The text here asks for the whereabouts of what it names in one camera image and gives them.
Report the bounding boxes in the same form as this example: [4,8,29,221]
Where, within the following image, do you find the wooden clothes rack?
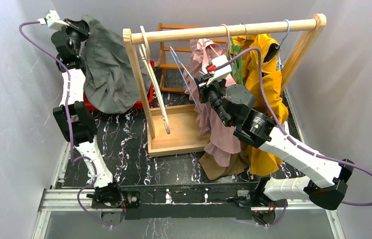
[123,13,327,157]

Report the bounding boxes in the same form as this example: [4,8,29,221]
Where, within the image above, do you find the yellow skirt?
[232,33,289,176]

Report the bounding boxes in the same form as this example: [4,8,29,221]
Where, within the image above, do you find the brown skirt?
[199,145,250,180]

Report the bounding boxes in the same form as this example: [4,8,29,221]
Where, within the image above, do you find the beige wooden hanger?
[139,25,171,134]

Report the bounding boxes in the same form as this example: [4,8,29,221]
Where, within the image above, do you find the pink skirt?
[186,38,241,166]

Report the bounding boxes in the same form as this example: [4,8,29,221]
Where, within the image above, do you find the purple cable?
[214,46,372,207]
[18,21,114,229]

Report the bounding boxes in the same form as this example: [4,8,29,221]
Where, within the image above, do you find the red plastic bin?
[83,60,155,112]

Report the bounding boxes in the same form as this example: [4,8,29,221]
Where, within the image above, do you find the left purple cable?
[18,21,114,229]

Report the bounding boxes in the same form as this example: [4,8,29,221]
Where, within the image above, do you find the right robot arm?
[194,74,353,210]

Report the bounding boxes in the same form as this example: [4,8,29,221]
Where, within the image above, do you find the light blue hanger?
[273,19,291,70]

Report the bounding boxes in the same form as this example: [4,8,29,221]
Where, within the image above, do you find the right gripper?
[195,74,234,127]

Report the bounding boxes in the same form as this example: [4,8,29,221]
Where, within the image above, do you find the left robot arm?
[46,19,124,207]

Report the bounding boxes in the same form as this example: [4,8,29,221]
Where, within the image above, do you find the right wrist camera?
[205,55,232,86]

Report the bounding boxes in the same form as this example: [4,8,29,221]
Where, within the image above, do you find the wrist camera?
[38,10,69,31]
[205,55,232,86]

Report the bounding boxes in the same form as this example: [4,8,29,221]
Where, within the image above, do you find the blue wire hanger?
[169,46,211,132]

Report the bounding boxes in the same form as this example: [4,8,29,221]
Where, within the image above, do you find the grey pleated skirt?
[81,15,140,114]

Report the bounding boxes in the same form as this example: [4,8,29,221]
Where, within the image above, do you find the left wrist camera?
[38,10,69,31]

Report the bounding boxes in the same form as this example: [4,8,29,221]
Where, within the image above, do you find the orange wooden shelf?
[155,22,226,95]

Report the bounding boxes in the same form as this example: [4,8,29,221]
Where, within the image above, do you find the green hanger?
[229,37,243,85]

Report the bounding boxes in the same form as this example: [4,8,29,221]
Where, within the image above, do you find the pink hanger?
[220,24,231,52]

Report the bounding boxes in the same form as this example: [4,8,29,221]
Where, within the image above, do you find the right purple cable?
[214,46,372,207]

